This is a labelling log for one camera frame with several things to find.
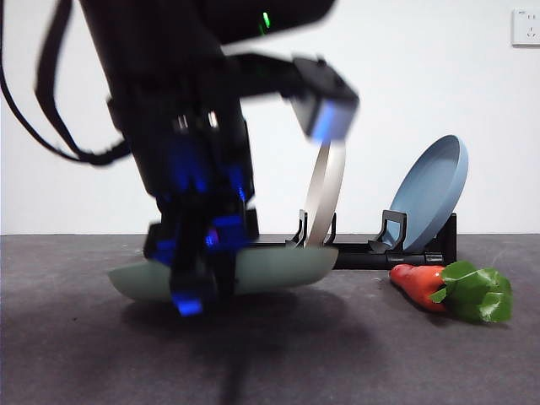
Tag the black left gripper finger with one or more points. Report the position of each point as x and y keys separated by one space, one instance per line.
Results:
x=187 y=270
x=223 y=274

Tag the green plate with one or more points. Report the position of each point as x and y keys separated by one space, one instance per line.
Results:
x=278 y=270

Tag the orange carrot with green leaves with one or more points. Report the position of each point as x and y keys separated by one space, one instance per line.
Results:
x=415 y=284

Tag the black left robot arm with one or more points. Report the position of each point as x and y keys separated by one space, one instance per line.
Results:
x=160 y=84

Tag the beige plate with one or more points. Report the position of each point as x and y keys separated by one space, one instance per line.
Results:
x=324 y=198

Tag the black plate rack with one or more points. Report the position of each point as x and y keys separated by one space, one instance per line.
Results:
x=363 y=257

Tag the blue plate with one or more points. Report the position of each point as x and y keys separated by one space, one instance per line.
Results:
x=426 y=198

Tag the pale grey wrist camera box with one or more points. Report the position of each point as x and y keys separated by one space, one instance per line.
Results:
x=331 y=114

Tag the white wall socket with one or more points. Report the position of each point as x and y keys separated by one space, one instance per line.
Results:
x=527 y=27

